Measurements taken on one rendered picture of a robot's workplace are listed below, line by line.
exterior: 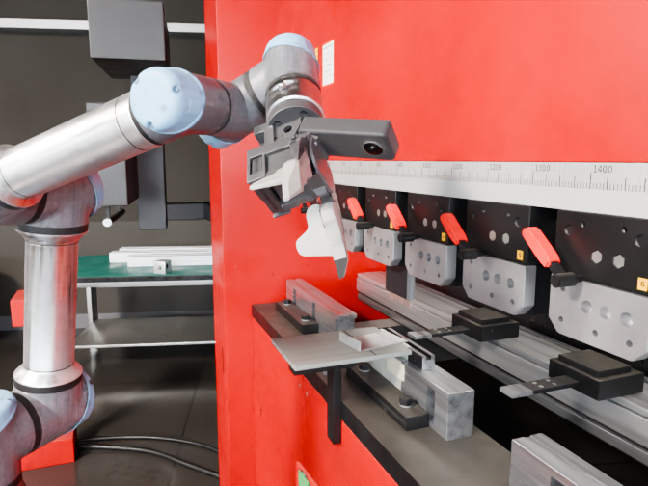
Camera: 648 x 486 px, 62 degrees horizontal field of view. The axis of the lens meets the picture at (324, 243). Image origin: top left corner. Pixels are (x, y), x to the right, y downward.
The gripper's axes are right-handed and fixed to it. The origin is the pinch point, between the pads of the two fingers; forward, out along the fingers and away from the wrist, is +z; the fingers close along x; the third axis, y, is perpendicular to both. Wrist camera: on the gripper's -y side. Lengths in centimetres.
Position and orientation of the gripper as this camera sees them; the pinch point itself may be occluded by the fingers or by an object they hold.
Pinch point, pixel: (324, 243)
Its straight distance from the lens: 55.9
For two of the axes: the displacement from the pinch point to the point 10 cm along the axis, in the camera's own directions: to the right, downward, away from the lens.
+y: -9.3, 2.8, 2.5
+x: -3.7, -5.4, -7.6
